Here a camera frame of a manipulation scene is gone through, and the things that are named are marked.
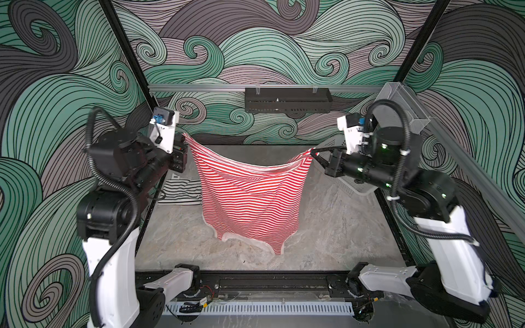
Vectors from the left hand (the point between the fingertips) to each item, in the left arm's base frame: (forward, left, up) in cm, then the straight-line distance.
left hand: (180, 131), depth 51 cm
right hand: (-3, -34, -4) cm, 34 cm away
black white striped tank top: (+12, +18, -50) cm, 55 cm away
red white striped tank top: (-8, -20, -24) cm, 32 cm away
